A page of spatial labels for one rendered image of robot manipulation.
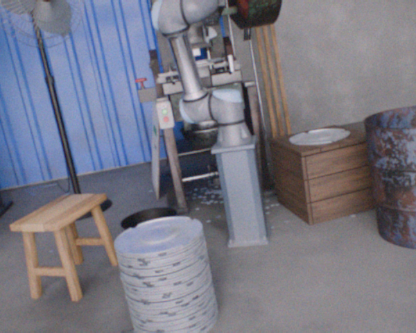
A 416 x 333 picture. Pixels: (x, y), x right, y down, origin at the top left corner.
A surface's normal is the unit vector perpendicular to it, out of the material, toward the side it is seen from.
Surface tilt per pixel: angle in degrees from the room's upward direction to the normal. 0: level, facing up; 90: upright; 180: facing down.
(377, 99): 90
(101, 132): 90
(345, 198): 90
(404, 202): 92
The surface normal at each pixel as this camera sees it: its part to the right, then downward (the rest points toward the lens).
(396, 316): -0.17, -0.95
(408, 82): 0.11, 0.23
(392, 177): -0.77, 0.32
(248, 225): -0.16, 0.27
